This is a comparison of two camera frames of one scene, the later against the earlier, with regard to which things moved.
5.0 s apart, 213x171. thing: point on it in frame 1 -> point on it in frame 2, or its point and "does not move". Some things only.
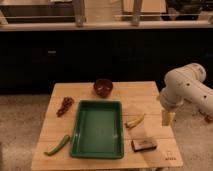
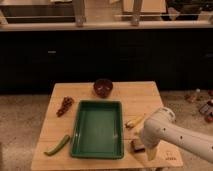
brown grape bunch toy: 66,105 does not move
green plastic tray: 98,130 does not move
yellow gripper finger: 167,117 -> 151,153
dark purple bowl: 103,87 does not move
